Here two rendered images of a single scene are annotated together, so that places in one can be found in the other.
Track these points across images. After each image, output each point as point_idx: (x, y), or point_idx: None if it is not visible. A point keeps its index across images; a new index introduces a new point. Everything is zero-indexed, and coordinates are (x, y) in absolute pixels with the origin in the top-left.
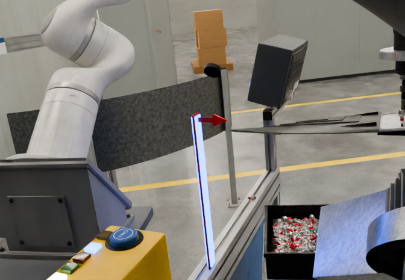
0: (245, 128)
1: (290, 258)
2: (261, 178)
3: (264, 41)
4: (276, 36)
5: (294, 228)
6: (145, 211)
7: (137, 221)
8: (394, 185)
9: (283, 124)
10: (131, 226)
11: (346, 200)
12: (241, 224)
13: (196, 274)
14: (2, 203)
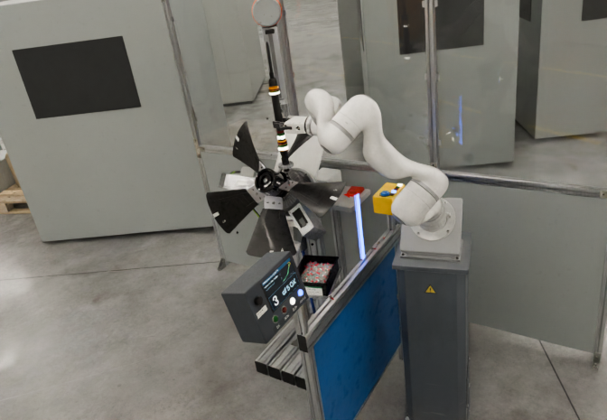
0: (339, 188)
1: (327, 258)
2: (316, 320)
3: (280, 257)
4: (256, 280)
5: (316, 277)
6: (395, 262)
7: (397, 256)
8: None
9: (323, 192)
10: (400, 253)
11: (307, 216)
12: (343, 280)
13: (369, 256)
14: None
